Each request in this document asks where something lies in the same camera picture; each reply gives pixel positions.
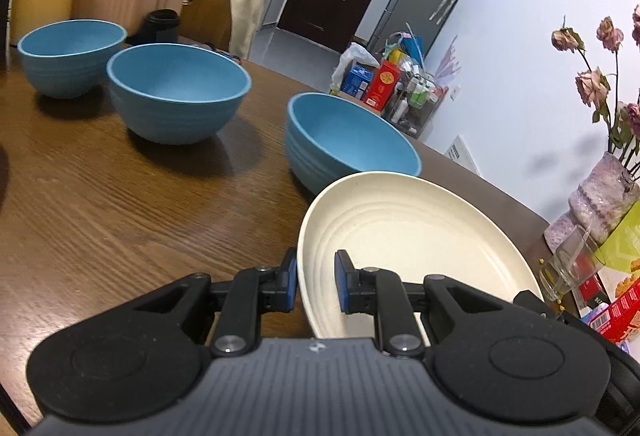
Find blue ribbed bowl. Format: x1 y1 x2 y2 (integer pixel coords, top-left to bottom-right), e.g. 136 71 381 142
285 92 422 197

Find yellow-green paper bag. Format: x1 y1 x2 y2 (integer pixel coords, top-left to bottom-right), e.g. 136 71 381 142
592 211 640 274

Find small blue bowl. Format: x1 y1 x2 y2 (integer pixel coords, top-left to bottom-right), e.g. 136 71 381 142
17 19 128 99

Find teal bag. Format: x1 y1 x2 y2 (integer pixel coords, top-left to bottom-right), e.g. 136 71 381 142
382 32 426 66

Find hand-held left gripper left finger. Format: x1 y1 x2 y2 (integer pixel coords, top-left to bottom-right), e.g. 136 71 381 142
125 247 300 358

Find wooden chair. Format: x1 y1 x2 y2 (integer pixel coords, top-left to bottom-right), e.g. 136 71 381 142
177 0 236 54

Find cream plate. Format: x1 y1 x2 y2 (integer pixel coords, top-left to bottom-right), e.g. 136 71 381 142
297 171 546 339

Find wire storage rack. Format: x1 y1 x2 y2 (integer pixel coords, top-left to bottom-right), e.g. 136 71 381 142
390 70 448 137

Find large blue bowl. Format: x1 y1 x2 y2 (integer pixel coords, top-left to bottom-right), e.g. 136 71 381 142
106 43 251 145

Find white board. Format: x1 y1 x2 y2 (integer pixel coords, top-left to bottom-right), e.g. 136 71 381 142
442 135 483 177

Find black cup sleeve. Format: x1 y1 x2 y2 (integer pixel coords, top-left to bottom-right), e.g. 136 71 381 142
137 9 181 44

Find drinking glass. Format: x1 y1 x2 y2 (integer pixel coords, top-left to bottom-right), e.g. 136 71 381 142
539 223 606 304

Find black red small box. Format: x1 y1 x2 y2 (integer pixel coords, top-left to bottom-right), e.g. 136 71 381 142
575 273 613 311

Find dried pink roses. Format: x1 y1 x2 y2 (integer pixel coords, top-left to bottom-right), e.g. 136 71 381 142
550 3 640 177

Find red carton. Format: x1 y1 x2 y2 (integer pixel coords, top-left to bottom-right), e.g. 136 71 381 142
362 60 403 109

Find pink vase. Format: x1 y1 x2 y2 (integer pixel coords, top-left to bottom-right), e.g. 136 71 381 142
544 151 640 261

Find white plastic bag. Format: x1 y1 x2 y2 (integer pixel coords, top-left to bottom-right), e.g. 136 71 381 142
330 42 381 96

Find purple wall decoration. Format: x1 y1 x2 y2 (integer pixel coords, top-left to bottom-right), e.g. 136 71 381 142
432 36 461 84

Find blue carton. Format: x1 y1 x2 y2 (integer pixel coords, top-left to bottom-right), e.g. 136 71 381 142
342 63 376 99

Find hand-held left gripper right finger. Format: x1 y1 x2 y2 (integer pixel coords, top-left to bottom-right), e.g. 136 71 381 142
334 250 515 359

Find grey fridge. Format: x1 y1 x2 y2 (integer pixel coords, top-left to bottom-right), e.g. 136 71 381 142
367 0 476 61

